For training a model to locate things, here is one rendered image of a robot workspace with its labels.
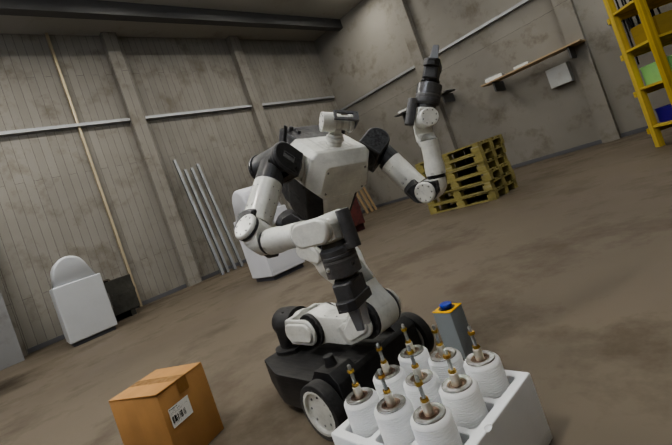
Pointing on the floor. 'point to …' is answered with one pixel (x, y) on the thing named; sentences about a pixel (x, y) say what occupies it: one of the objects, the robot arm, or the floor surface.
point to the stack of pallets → (488, 156)
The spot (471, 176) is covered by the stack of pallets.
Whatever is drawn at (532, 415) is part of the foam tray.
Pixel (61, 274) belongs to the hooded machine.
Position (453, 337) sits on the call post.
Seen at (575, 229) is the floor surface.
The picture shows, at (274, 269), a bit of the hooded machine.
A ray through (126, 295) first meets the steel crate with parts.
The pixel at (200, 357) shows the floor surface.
